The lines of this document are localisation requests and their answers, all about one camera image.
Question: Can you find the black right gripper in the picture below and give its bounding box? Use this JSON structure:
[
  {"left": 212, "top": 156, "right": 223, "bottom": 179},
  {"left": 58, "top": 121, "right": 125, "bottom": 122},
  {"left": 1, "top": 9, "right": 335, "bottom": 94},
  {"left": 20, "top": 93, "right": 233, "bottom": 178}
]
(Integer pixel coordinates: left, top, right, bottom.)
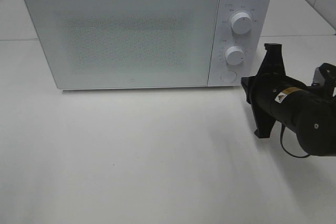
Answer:
[{"left": 240, "top": 43, "right": 312, "bottom": 138}]

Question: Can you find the round door release button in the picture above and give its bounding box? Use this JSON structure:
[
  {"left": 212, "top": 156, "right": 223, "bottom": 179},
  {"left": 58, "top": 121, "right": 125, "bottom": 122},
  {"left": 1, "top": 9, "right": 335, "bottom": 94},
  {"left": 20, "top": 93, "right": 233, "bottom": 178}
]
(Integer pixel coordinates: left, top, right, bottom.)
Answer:
[{"left": 221, "top": 70, "right": 237, "bottom": 83}]

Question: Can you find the white dial knob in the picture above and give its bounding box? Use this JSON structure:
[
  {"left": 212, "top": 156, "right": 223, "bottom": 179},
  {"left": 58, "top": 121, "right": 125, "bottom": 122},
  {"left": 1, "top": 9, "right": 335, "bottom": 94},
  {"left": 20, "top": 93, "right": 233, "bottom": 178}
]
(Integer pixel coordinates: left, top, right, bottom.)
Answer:
[
  {"left": 230, "top": 10, "right": 253, "bottom": 35},
  {"left": 224, "top": 46, "right": 245, "bottom": 66}
]

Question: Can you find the white microwave door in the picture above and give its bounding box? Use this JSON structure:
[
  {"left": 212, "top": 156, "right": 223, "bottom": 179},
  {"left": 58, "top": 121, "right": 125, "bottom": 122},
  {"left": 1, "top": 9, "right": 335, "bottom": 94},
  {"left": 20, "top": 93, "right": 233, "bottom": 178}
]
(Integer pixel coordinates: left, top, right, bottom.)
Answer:
[{"left": 25, "top": 0, "right": 218, "bottom": 90}]

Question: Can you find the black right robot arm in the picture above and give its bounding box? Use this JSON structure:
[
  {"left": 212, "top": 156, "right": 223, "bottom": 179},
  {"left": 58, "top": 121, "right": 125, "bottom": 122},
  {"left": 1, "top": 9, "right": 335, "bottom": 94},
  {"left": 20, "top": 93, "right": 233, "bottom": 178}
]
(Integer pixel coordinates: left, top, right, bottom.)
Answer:
[{"left": 241, "top": 43, "right": 335, "bottom": 157}]

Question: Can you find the white microwave oven body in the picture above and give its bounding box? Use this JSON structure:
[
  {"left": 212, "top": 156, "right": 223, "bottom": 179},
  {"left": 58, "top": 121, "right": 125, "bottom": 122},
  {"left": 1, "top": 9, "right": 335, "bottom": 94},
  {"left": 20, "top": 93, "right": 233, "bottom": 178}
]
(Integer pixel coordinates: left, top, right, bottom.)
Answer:
[{"left": 27, "top": 0, "right": 274, "bottom": 88}]

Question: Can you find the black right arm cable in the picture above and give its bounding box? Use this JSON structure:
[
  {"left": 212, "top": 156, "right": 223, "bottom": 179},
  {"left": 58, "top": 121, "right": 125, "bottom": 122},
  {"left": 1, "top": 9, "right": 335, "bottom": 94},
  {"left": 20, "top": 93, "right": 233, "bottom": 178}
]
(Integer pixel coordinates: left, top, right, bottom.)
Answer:
[{"left": 279, "top": 62, "right": 336, "bottom": 158}]

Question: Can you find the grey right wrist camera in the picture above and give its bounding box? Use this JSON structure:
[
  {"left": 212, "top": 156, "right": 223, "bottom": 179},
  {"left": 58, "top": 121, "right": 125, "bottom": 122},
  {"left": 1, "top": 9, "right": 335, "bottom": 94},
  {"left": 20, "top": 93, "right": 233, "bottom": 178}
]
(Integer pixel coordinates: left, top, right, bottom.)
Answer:
[{"left": 312, "top": 67, "right": 325, "bottom": 86}]

